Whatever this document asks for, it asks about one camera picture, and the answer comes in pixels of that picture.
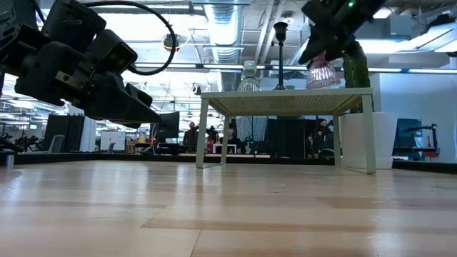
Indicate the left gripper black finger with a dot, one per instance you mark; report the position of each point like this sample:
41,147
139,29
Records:
141,94
118,107

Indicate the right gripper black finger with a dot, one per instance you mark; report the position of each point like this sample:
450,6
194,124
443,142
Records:
341,48
314,46

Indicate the pink ribbed glass candle holder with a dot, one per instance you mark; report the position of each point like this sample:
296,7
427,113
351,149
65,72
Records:
321,75

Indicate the tall black metal candlestick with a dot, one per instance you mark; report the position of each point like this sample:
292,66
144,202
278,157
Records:
281,30

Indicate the clear ribbed glass candle holder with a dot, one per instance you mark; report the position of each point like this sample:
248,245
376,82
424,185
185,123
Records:
248,84

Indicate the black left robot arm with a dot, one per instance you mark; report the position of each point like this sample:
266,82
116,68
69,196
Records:
71,25

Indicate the tall green cactus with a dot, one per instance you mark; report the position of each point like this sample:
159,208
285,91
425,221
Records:
358,71

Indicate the black computer monitor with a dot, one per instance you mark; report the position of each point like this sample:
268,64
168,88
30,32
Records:
169,125

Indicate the white square pillar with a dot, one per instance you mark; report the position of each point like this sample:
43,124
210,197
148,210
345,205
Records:
89,139

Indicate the black partition panels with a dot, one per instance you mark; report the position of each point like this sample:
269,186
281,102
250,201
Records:
64,133

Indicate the pale green mesh shelf table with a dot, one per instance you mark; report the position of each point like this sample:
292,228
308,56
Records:
285,103

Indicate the standing person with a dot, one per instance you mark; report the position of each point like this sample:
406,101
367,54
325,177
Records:
191,137

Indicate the grey office chair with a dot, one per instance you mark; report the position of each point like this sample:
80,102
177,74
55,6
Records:
57,142

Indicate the person behind shelf table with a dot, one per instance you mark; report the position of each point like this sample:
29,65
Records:
321,137

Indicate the white planter box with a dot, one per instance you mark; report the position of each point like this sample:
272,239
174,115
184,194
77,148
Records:
385,139

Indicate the blue cabinet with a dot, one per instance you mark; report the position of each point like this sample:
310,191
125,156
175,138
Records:
407,141

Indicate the black stand with red base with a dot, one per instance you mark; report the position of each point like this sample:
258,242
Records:
434,137

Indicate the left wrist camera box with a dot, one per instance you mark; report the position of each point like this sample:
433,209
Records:
114,53

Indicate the long ceiling light rail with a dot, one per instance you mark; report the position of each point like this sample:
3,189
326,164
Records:
200,66

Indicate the black table edge rail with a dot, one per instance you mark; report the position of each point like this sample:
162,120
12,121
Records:
71,158

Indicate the silver ribbed ventilation duct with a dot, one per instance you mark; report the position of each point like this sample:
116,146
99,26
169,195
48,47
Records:
223,28

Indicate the grey metal post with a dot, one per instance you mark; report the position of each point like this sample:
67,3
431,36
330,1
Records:
9,160

